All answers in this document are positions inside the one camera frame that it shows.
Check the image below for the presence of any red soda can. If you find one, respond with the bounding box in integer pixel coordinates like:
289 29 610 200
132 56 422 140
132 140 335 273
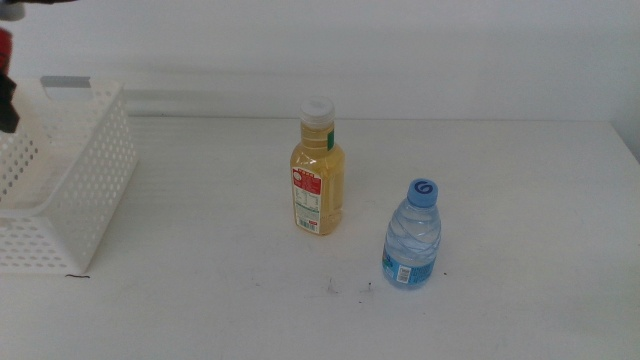
0 3 25 74

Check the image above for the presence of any white perforated plastic basket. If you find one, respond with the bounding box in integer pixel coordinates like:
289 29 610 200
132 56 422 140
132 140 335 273
0 76 139 275

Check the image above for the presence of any small water bottle blue cap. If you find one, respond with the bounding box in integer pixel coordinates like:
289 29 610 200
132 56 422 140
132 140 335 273
381 177 442 290

